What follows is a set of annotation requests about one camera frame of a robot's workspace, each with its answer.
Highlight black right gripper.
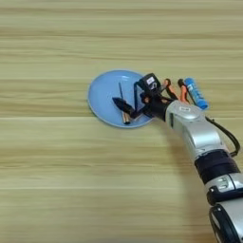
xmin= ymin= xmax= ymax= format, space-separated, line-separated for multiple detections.
xmin=111 ymin=81 xmax=175 ymax=122

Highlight screwdriver with amber handle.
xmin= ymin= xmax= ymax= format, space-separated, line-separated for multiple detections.
xmin=118 ymin=82 xmax=131 ymax=125

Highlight round blue plate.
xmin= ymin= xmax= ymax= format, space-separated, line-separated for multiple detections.
xmin=87 ymin=69 xmax=159 ymax=129

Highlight black box with white label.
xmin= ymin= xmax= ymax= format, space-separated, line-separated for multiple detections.
xmin=139 ymin=72 xmax=162 ymax=96

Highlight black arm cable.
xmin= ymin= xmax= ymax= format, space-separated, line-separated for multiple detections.
xmin=204 ymin=116 xmax=241 ymax=158

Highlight orange and black pliers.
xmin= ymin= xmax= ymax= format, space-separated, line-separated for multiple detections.
xmin=163 ymin=78 xmax=192 ymax=104

